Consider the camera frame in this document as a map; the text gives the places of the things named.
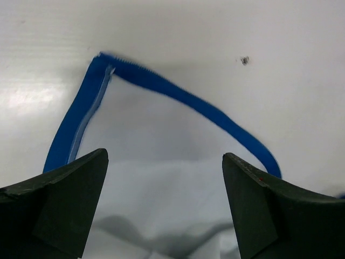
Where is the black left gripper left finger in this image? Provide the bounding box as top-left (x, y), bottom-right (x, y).
top-left (1, 148), bottom-right (108, 258)

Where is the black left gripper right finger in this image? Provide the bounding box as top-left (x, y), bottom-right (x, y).
top-left (222, 153), bottom-right (344, 258)

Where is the blue zip jacket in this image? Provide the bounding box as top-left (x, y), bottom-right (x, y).
top-left (43, 51), bottom-right (345, 259)

